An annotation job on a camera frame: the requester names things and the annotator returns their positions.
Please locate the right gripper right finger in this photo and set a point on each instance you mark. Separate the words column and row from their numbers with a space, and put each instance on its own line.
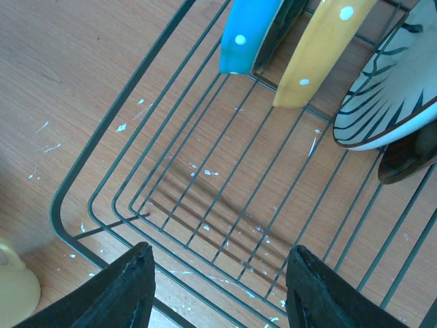
column 319, row 297

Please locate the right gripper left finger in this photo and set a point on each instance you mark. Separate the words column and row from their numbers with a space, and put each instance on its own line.
column 121, row 295

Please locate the dark wire dish rack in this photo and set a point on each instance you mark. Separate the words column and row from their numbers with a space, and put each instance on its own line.
column 222, row 184

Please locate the black bottom plate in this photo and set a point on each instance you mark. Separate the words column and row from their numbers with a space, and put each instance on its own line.
column 408, row 155

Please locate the white blue striped plate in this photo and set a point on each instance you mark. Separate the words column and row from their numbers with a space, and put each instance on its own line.
column 395, row 93

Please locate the orange polka dot plate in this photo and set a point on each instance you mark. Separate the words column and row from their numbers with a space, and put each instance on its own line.
column 330, row 30

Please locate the teal polka dot plate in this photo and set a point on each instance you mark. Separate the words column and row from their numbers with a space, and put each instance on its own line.
column 253, row 31

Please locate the cream yellow mug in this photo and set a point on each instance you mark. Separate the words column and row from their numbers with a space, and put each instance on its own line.
column 20, row 289

